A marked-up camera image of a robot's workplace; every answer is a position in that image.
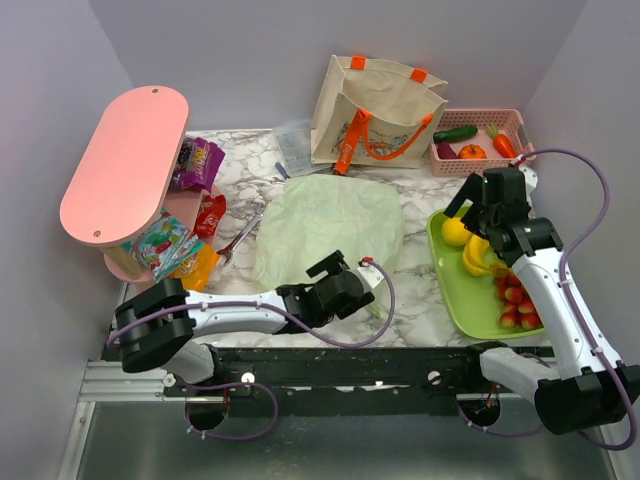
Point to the aluminium frame extrusion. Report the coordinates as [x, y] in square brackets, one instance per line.
[122, 426]

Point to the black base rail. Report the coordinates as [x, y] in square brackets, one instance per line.
[325, 382]

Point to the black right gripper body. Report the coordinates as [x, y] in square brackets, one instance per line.
[479, 217]

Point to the red strawberry cluster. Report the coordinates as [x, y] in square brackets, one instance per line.
[517, 309]

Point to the beige tote bag orange handles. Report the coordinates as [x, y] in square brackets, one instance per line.
[375, 112]

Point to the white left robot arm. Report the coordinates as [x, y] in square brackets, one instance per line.
[158, 327]

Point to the yellow banana bunch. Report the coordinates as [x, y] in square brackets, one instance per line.
[473, 258]

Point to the silver wrench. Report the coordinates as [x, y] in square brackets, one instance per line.
[226, 253]

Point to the yellow apple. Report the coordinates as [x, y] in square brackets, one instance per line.
[454, 233]

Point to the green cucumber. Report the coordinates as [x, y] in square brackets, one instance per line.
[455, 135]

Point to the red snack packet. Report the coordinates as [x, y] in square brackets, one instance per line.
[211, 210]

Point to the orange carrot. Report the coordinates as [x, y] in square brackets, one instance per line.
[501, 142]

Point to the clear plastic box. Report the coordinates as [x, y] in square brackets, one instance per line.
[293, 140]

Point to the orange snack packet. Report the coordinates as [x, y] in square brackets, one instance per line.
[194, 272]

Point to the pale green plastic grocery bag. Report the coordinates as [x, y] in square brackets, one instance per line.
[317, 215]

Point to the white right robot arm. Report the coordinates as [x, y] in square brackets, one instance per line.
[589, 385]

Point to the purple snack packet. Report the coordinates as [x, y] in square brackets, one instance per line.
[197, 165]

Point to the orange mini pumpkin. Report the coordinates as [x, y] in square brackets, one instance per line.
[472, 152]

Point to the green white candy packet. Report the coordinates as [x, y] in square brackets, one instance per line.
[164, 245]

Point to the pink two-tier shelf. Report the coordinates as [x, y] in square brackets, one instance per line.
[122, 181]

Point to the blue handled screwdriver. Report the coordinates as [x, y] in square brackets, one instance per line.
[281, 170]

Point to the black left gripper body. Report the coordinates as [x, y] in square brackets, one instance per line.
[334, 267]

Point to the green plastic tray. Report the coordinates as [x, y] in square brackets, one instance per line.
[471, 301]

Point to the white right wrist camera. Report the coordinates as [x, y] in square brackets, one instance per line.
[530, 175]

